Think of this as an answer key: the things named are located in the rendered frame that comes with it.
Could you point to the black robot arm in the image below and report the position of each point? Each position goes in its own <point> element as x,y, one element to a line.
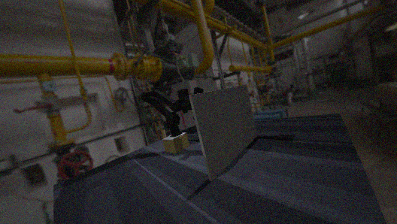
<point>171,117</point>

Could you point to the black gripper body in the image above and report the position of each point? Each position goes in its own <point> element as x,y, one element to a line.
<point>196,89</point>

